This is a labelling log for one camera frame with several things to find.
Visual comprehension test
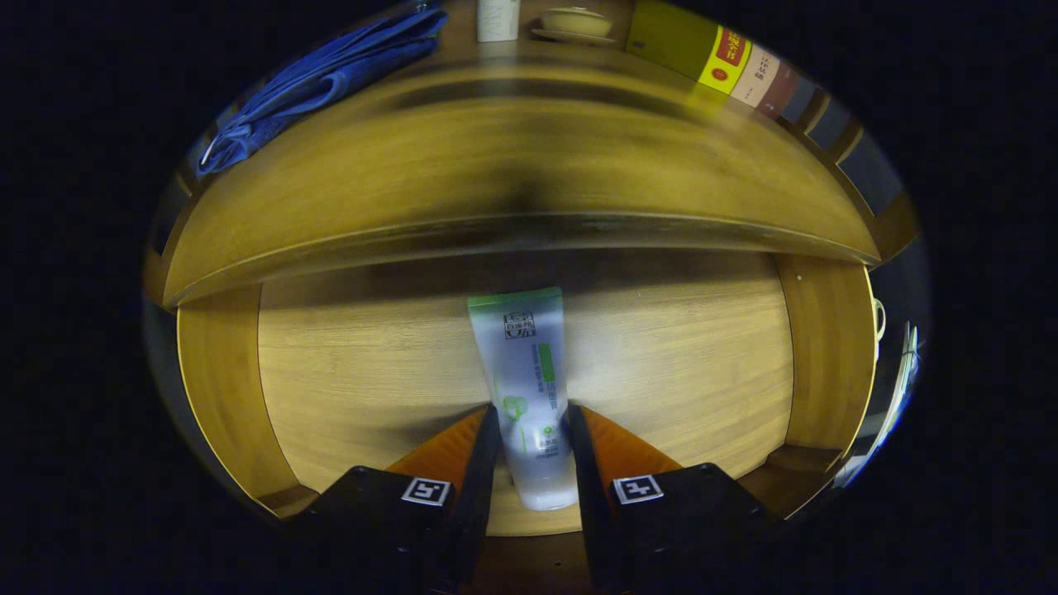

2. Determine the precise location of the blue folded towel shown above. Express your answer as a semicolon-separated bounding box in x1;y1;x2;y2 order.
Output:
197;7;449;176

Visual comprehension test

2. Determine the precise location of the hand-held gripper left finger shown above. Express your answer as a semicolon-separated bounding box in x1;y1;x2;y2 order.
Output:
285;403;503;595

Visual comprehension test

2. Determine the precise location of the white green cosmetic tube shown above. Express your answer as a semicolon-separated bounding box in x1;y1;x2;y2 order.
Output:
467;287;579;512

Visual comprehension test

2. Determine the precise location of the yellow thick book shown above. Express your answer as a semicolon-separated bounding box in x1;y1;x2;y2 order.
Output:
626;0;753;94

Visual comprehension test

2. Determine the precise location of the beige lidded teacup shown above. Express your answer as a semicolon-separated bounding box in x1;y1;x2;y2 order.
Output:
531;7;618;46

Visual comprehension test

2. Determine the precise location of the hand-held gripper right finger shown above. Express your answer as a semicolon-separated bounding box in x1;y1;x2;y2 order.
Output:
566;402;782;595

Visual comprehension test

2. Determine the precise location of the dark red book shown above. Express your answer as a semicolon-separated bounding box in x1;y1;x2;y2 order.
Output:
756;59;801;118

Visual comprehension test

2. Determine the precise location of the wooden countertop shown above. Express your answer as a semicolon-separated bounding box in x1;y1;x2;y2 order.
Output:
161;0;884;308

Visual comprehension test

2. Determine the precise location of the white pump bottle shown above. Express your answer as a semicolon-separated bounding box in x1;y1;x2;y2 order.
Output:
477;0;521;43

